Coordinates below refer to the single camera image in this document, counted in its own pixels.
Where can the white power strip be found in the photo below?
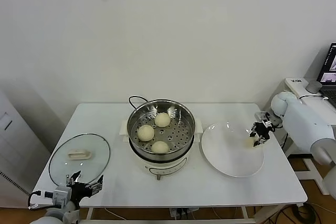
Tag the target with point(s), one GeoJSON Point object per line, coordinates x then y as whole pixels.
{"type": "Point", "coordinates": [181, 212]}

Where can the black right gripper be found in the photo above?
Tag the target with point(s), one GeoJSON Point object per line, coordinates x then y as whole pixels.
{"type": "Point", "coordinates": [262, 130]}

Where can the black open laptop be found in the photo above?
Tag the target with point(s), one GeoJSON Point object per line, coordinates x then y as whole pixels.
{"type": "Point", "coordinates": [329, 64]}

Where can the glass pot lid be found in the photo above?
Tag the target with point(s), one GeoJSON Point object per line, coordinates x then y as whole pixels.
{"type": "Point", "coordinates": [78, 155]}

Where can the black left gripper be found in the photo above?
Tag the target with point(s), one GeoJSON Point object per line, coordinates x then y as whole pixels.
{"type": "Point", "coordinates": [80, 190]}

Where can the white round plate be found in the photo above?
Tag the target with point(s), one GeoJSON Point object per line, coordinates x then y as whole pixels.
{"type": "Point", "coordinates": [223, 155]}

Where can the white table frame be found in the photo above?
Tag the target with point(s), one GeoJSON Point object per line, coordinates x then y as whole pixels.
{"type": "Point", "coordinates": [89, 213]}

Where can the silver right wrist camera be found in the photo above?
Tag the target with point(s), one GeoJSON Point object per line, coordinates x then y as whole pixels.
{"type": "Point", "coordinates": [262, 117]}

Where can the white floor cabinet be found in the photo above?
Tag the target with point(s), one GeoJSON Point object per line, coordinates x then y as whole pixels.
{"type": "Point", "coordinates": [15, 142]}

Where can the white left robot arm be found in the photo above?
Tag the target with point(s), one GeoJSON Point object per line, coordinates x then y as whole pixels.
{"type": "Point", "coordinates": [52, 218]}

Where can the white electric cooker base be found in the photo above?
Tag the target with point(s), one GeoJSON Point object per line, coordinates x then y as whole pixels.
{"type": "Point", "coordinates": [168, 167]}

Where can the white steamed baozi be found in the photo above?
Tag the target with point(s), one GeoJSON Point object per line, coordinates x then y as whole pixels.
{"type": "Point", "coordinates": [249, 143]}
{"type": "Point", "coordinates": [146, 132]}
{"type": "Point", "coordinates": [160, 147]}
{"type": "Point", "coordinates": [162, 119]}

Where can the stainless steel steamer basket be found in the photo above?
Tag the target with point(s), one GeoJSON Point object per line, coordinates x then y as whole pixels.
{"type": "Point", "coordinates": [141, 115]}

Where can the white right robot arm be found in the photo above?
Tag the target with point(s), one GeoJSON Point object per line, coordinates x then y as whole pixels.
{"type": "Point", "coordinates": [302, 121]}

